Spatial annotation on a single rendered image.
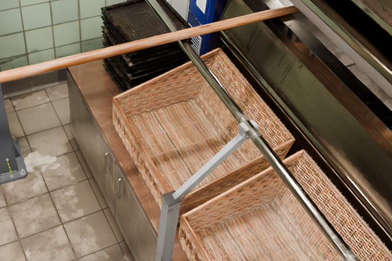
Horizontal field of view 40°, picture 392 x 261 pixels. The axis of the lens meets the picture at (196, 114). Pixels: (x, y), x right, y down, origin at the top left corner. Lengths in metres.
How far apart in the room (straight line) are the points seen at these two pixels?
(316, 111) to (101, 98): 0.97
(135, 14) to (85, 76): 0.38
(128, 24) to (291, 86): 0.73
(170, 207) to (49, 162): 1.41
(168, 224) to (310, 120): 0.60
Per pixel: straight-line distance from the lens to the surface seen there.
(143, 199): 2.02
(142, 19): 2.27
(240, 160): 2.17
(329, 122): 1.81
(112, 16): 2.28
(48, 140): 2.99
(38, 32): 3.06
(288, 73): 1.93
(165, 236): 1.70
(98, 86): 2.42
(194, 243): 1.79
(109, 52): 1.63
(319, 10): 1.50
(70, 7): 3.03
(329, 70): 1.74
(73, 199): 2.74
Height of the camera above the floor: 2.23
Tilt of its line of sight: 45 degrees down
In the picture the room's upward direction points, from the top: 9 degrees clockwise
